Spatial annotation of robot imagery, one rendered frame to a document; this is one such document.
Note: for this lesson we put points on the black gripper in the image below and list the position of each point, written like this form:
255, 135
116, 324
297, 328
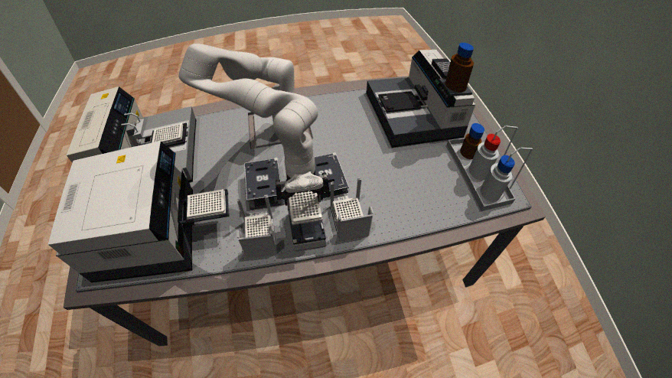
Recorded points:
286, 195

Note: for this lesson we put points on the red bottle cap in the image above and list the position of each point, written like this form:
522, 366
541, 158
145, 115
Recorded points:
492, 144

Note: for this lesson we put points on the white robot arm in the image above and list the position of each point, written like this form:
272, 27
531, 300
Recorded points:
295, 112

